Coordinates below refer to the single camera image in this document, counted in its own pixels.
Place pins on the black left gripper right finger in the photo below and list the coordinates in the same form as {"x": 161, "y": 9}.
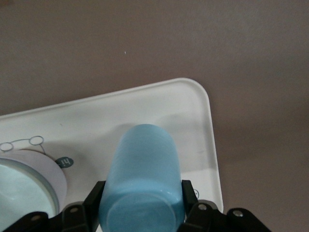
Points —
{"x": 210, "y": 215}

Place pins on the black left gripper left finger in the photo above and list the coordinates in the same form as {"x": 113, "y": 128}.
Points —
{"x": 77, "y": 212}

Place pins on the light blue cup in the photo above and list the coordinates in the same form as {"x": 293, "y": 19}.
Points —
{"x": 144, "y": 174}

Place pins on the white bowl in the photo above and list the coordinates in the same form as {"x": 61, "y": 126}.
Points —
{"x": 29, "y": 181}

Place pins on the beige rabbit print tray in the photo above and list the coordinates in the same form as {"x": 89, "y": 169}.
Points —
{"x": 96, "y": 116}

